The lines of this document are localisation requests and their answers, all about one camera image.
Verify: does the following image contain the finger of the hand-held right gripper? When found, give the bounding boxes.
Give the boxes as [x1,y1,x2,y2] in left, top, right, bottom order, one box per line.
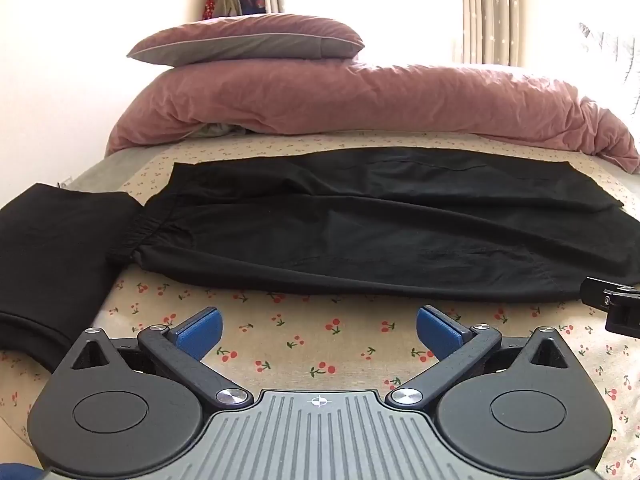
[581,276,640,339]

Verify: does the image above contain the pink duvet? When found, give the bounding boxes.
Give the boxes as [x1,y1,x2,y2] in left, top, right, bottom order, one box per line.
[105,57,640,176]

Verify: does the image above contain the black pants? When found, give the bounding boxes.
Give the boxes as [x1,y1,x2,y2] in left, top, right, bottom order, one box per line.
[106,146,640,306]

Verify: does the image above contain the folded black garment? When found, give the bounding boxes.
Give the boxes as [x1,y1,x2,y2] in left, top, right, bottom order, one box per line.
[0,183,144,374]

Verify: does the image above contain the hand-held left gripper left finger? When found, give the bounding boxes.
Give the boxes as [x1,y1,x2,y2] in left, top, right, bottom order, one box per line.
[70,306,254,409]

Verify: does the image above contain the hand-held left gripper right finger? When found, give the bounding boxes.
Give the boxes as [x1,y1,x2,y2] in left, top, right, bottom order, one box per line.
[385,304,572,409]

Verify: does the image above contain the person's blue clothing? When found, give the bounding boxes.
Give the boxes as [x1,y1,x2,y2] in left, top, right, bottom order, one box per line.
[0,463,45,480]

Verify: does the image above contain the cherry print bed sheet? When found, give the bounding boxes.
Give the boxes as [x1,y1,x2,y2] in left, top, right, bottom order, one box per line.
[0,129,640,480]

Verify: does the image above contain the pink and grey pillow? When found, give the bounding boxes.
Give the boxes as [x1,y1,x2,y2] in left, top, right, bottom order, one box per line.
[126,15,366,67]

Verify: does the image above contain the grey bed sheet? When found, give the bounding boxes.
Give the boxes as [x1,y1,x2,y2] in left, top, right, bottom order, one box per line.
[64,146,168,192]

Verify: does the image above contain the pale green cloth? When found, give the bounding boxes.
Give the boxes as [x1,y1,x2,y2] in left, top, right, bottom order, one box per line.
[191,121,247,140]

